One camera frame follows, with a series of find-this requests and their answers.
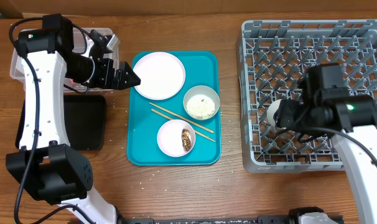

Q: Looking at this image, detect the white paper cup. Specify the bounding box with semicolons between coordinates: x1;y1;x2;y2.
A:
266;99;285;128

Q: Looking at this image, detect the wooden chopstick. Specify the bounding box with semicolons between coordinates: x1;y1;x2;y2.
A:
149;102;214;133
151;108;217;143

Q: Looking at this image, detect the brown food scrap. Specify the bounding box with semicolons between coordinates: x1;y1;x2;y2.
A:
181;129;191;151

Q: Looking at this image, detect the small pink bowl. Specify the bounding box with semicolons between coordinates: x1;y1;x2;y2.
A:
157;119;196;157

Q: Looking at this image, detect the teal serving tray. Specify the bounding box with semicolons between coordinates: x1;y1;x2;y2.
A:
126;51;221;166

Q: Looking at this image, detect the leftover white rice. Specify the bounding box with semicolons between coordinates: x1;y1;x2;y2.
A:
186;95;216;119

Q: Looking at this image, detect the clear plastic waste bin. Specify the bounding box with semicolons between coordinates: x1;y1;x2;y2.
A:
10;27;119;92

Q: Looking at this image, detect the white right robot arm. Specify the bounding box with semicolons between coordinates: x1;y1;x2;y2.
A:
267;63;377;223

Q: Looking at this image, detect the large white pink-rimmed plate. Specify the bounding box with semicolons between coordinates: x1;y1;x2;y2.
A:
133;52;186;100

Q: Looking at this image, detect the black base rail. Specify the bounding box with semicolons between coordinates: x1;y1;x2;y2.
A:
67;206;345;224

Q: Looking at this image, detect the black food waste tray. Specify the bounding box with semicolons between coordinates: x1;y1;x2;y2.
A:
16;93;106;156

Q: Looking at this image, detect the upper wooden chopstick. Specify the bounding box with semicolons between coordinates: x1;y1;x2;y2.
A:
149;102;214;133

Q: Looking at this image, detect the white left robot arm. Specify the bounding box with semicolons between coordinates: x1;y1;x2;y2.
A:
6;14;141;223

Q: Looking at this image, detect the grey dishwasher rack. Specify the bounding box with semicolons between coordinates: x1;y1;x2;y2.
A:
236;19;377;173

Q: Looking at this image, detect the lower wooden chopstick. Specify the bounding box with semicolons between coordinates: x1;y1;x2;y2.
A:
151;108;217;143

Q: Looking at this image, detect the grey bowl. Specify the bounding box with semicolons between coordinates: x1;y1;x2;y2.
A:
183;85;220;120

